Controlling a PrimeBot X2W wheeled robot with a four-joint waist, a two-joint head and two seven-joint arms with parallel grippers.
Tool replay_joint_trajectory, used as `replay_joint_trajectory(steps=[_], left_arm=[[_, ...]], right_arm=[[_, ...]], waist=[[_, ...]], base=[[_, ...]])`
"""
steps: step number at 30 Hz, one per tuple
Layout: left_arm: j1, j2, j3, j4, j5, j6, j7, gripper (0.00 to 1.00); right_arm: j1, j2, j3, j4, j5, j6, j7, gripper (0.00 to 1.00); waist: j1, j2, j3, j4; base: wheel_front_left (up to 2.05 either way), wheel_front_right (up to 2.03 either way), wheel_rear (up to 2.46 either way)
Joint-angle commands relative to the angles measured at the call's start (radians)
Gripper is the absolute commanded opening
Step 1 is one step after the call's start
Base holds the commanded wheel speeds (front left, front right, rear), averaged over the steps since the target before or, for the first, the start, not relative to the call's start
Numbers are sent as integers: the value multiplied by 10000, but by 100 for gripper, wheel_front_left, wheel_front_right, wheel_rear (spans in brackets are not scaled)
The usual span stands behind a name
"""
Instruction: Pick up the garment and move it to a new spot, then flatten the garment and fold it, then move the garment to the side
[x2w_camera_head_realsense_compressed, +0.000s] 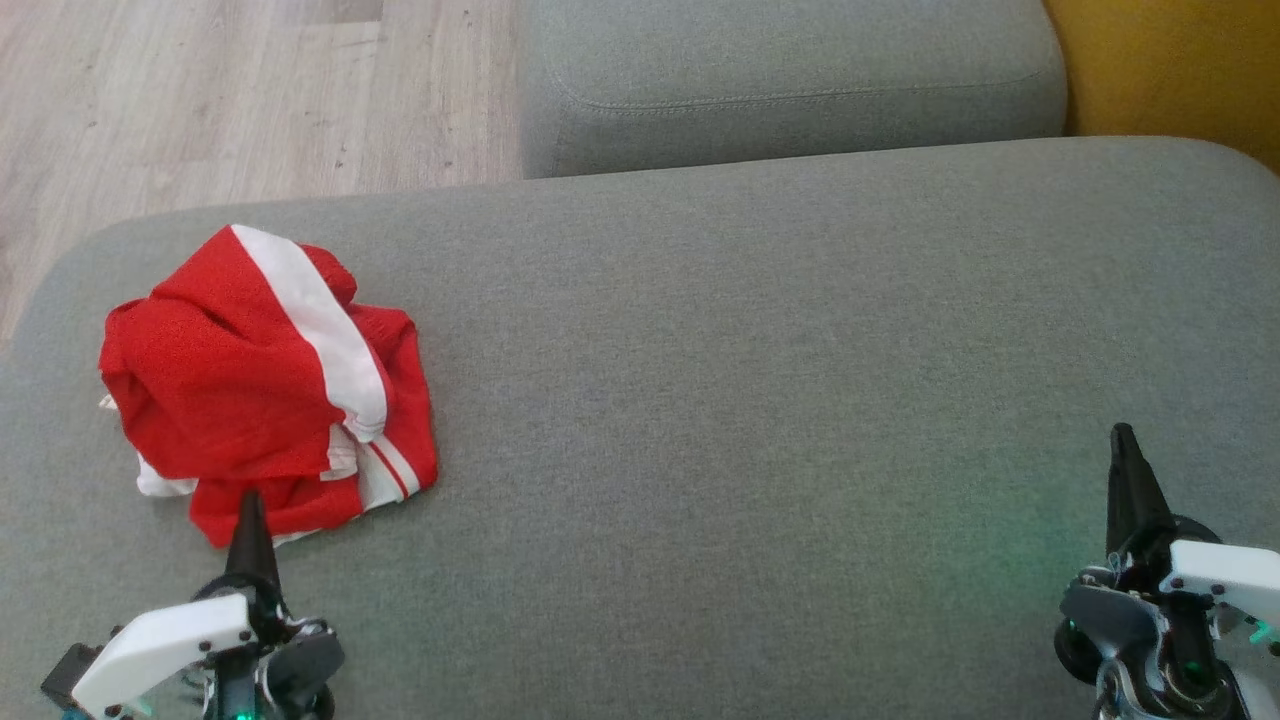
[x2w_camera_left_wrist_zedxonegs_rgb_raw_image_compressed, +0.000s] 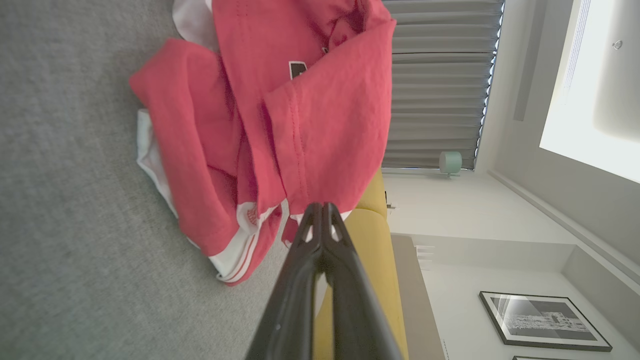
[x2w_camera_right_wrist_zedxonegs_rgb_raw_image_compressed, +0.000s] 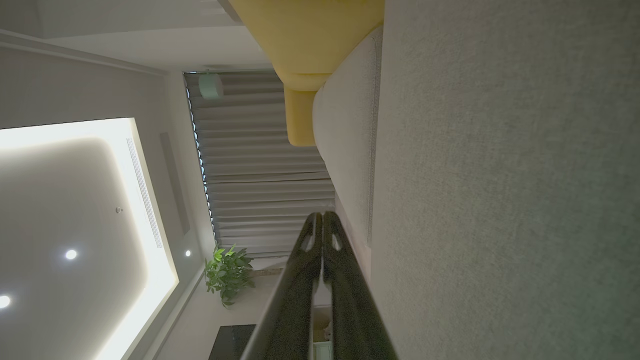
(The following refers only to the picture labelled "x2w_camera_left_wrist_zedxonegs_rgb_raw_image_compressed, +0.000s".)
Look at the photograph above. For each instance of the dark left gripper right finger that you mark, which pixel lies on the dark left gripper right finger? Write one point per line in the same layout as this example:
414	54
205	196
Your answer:
360	320

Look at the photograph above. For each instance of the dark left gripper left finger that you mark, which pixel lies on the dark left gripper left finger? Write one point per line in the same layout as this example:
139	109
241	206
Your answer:
290	310

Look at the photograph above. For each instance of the red basketball jersey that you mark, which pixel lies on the red basketball jersey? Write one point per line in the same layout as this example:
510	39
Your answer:
340	125

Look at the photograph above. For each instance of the red basketball shorts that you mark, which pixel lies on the red basketball shorts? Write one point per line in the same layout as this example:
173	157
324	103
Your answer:
185	125

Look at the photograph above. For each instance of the beige low partition panel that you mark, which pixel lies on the beige low partition panel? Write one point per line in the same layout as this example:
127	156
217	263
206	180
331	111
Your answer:
415	300

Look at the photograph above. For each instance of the large yellow sofa backrest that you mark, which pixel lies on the large yellow sofa backrest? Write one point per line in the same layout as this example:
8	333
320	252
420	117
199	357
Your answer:
375	260

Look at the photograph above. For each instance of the white slatted item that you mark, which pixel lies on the white slatted item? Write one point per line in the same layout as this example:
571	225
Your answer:
424	255

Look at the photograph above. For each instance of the medium yellow sofa backrest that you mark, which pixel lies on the medium yellow sofa backrest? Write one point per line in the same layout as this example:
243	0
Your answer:
372	192

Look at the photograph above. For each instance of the black framed picture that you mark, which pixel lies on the black framed picture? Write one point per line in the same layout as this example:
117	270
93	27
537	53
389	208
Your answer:
540	358
545	320

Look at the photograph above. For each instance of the grey pleated curtain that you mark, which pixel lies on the grey pleated curtain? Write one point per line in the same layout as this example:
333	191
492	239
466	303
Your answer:
440	75

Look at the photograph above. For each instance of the small round ceiling fixture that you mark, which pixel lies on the small round ceiling fixture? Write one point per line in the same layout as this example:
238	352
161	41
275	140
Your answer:
617	45

